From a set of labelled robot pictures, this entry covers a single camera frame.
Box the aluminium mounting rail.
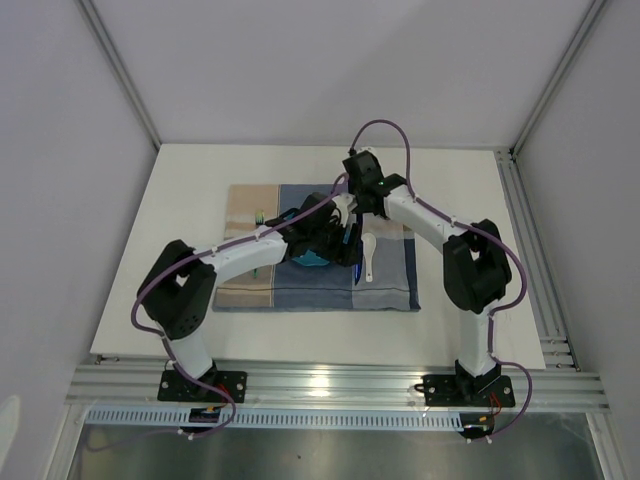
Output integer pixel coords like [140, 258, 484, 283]
[65, 357, 610, 413]

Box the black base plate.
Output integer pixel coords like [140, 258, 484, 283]
[412, 374, 516, 408]
[157, 366, 248, 404]

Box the white ceramic spoon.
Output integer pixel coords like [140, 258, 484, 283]
[362, 232, 377, 283]

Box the right aluminium frame post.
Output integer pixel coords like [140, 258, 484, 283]
[510, 0, 611, 161]

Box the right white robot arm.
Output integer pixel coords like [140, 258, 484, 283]
[343, 150, 512, 404]

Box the purple knife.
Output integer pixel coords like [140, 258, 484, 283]
[354, 213, 364, 286]

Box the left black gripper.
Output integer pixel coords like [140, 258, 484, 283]
[309, 217, 361, 268]

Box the left aluminium frame post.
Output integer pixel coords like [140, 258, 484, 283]
[74, 0, 162, 152]

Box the white slotted cable duct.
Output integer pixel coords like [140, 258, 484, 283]
[85, 406, 463, 432]

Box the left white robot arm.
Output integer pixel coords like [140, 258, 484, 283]
[131, 193, 358, 401]

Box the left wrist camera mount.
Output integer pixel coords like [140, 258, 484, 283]
[332, 193, 357, 215]

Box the teal dotted plate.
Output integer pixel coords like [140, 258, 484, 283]
[292, 251, 330, 268]

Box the purple teal fork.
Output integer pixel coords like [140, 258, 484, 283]
[252, 209, 265, 279]

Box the blue beige checked cloth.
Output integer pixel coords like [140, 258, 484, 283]
[212, 184, 420, 313]

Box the aluminium frame post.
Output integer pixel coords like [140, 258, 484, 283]
[74, 0, 162, 152]
[510, 0, 611, 161]

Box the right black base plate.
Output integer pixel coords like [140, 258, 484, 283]
[412, 374, 516, 408]

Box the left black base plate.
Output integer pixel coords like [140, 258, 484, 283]
[157, 366, 248, 404]

